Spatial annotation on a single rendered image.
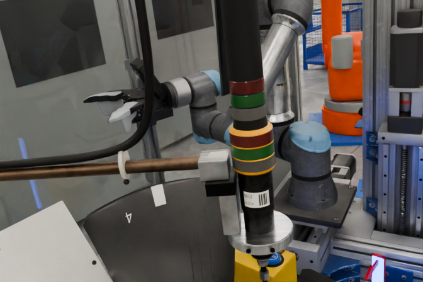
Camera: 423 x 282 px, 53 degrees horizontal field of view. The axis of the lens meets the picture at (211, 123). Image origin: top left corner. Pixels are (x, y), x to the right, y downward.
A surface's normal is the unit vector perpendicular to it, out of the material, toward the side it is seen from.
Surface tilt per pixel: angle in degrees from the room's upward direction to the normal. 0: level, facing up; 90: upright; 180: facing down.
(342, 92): 90
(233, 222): 90
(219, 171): 90
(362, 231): 0
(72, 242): 50
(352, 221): 0
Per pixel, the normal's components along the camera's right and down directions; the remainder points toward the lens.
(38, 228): 0.50, -0.51
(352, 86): -0.22, 0.34
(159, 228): -0.09, -0.46
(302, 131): -0.04, -0.90
